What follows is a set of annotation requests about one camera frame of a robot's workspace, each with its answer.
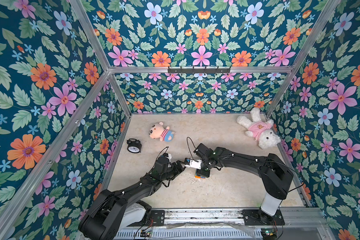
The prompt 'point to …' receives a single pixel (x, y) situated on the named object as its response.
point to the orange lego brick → (198, 177)
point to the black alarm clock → (134, 146)
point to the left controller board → (145, 234)
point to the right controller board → (269, 233)
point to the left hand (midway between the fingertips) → (187, 166)
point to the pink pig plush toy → (157, 130)
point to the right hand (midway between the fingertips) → (199, 169)
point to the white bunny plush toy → (262, 131)
